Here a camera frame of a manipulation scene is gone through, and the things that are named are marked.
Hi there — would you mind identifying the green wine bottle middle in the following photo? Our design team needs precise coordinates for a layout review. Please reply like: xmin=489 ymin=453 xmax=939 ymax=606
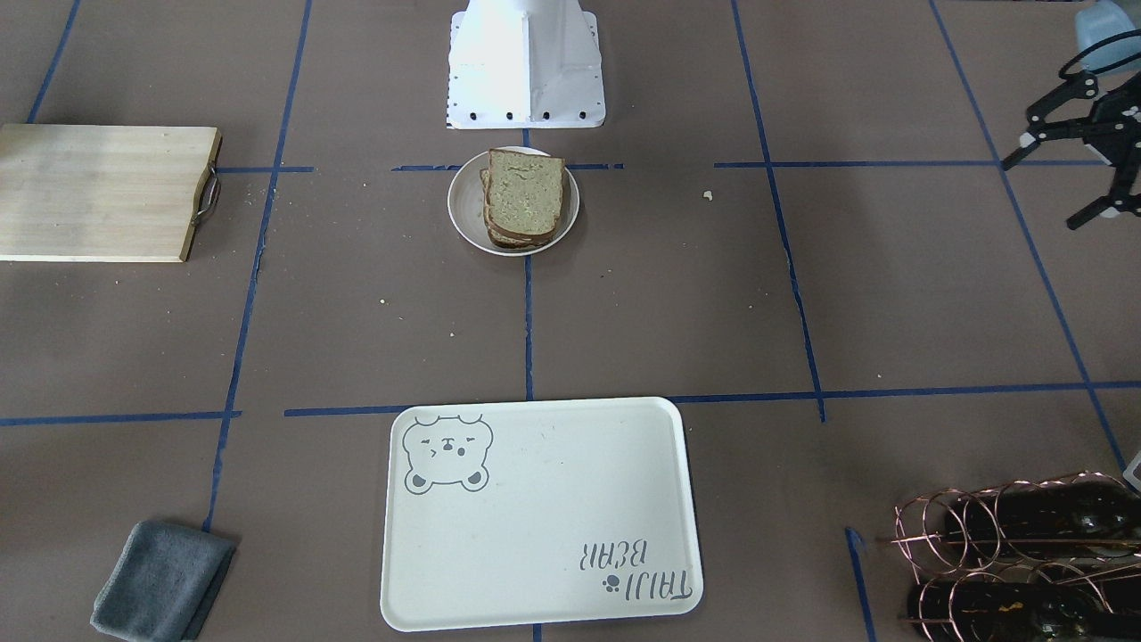
xmin=940 ymin=480 xmax=1140 ymax=561

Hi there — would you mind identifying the green wine bottle front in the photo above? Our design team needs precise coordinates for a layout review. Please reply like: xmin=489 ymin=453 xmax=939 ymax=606
xmin=904 ymin=580 xmax=1140 ymax=641

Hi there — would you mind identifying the copper wire bottle rack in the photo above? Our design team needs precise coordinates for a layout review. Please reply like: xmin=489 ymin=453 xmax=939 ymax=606
xmin=887 ymin=471 xmax=1140 ymax=641

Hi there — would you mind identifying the green wine bottle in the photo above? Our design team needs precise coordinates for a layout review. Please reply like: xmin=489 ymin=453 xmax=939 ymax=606
xmin=940 ymin=480 xmax=1140 ymax=561
xmin=904 ymin=580 xmax=1140 ymax=641

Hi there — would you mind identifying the white plate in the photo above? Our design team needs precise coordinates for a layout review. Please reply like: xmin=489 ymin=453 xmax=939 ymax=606
xmin=446 ymin=151 xmax=581 ymax=257

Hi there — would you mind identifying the wooden cutting board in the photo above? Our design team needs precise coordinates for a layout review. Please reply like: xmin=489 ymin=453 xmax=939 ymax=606
xmin=1 ymin=123 xmax=222 ymax=263

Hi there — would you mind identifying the cream bear tray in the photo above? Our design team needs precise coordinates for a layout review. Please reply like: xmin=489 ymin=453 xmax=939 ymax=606
xmin=379 ymin=397 xmax=704 ymax=631

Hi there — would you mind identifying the grey folded cloth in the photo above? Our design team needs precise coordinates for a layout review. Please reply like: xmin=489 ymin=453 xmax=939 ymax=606
xmin=90 ymin=520 xmax=237 ymax=641

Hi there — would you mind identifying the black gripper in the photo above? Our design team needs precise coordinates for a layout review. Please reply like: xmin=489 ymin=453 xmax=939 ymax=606
xmin=1001 ymin=70 xmax=1140 ymax=230

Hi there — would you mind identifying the bread slice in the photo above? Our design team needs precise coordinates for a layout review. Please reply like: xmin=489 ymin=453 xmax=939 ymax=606
xmin=485 ymin=149 xmax=565 ymax=243
xmin=480 ymin=169 xmax=563 ymax=249

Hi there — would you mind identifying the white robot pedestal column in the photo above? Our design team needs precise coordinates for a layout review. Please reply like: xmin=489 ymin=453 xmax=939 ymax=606
xmin=446 ymin=1 xmax=607 ymax=130

